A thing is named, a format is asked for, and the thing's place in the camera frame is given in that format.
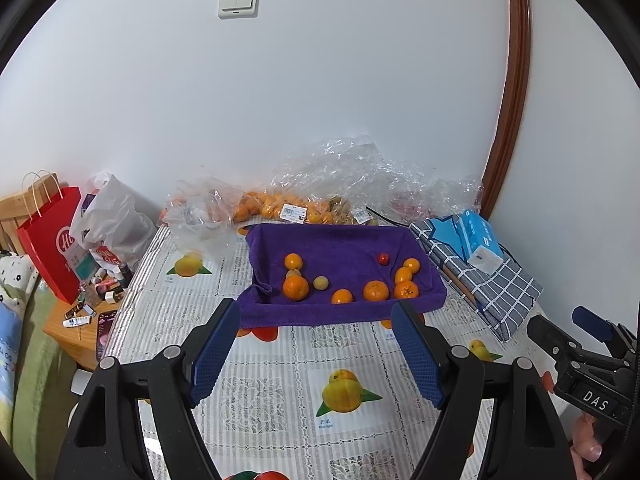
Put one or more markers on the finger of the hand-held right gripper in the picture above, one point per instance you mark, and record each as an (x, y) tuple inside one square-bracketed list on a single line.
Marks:
[(547, 335), (592, 321)]

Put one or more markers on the large mandarin orange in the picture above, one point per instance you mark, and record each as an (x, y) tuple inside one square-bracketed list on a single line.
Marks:
[(295, 288)]

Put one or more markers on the green blanket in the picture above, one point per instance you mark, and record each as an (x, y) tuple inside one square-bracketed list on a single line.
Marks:
[(40, 375)]

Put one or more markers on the white spotted pillow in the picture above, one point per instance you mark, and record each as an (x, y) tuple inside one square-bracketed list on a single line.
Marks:
[(15, 275)]

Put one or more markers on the round brown longan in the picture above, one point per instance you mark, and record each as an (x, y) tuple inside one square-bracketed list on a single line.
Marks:
[(320, 282)]

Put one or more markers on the white light switch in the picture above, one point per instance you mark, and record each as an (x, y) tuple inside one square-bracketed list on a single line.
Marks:
[(239, 2)]

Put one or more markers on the dark smartphone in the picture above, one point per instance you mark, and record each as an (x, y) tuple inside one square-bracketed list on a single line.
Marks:
[(106, 332)]

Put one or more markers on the small orange kumquat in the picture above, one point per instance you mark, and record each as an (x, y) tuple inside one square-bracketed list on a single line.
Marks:
[(342, 296), (403, 275), (411, 264), (293, 261)]

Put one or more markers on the wooden headboard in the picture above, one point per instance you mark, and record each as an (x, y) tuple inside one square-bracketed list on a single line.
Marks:
[(10, 215)]

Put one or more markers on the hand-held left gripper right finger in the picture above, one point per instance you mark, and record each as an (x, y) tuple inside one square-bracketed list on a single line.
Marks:
[(417, 355)]

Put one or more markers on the small white tube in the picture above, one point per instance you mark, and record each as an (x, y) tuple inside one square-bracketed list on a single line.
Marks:
[(79, 318)]

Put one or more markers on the blue printed cloth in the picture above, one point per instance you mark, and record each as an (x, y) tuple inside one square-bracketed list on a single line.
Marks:
[(7, 355)]

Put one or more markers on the small red tomato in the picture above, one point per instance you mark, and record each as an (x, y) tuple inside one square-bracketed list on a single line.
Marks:
[(383, 258)]

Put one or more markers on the crumpled clear plastic wrap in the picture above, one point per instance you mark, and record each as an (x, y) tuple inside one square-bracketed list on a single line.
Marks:
[(380, 175)]

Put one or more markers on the wooden nightstand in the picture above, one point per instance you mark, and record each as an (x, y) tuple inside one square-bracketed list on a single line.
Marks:
[(75, 340)]

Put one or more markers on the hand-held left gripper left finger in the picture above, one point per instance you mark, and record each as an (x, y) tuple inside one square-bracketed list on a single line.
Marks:
[(215, 355)]

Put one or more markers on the purple towel covered tray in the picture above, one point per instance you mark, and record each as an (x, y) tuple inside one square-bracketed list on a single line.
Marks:
[(345, 255)]

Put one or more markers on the pink cosmetic jar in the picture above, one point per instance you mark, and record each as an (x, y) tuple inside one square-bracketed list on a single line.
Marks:
[(106, 289)]

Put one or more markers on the small brown longan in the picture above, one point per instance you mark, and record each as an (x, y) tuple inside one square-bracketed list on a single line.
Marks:
[(293, 274)]

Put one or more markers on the folded grey plaid cloth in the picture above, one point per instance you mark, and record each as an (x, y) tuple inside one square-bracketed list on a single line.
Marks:
[(505, 290)]

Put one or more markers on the small dark bottle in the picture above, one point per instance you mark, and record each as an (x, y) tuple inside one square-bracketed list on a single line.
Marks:
[(124, 274)]

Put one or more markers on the blue white tissue pack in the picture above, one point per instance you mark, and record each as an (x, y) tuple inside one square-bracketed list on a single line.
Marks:
[(477, 237)]

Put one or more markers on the clear bag of oranges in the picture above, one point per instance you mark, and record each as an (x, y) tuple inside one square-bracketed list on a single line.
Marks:
[(270, 207)]

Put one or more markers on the clear plastic bag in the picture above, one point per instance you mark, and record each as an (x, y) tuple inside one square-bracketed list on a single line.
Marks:
[(200, 210)]

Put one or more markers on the mandarin orange with green stem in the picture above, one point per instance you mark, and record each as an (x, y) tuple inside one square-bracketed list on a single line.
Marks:
[(406, 290)]

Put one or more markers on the person's right hand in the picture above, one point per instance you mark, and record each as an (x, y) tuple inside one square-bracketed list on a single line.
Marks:
[(586, 440)]

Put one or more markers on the red paper bag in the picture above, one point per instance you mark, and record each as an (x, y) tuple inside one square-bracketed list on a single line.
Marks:
[(47, 250)]

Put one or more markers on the fruit print tablecloth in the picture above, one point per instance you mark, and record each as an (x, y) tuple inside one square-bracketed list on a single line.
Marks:
[(300, 360)]

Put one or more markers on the clear bag of longans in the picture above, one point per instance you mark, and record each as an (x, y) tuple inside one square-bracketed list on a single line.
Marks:
[(350, 212)]

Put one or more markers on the brown wooden door frame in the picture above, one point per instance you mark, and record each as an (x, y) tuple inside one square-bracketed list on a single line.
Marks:
[(515, 85)]

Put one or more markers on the white plastic bag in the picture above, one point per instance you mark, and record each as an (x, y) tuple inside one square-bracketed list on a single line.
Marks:
[(117, 215)]

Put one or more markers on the medium mandarin orange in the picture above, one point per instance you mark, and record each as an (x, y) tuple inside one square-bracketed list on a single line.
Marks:
[(375, 290)]

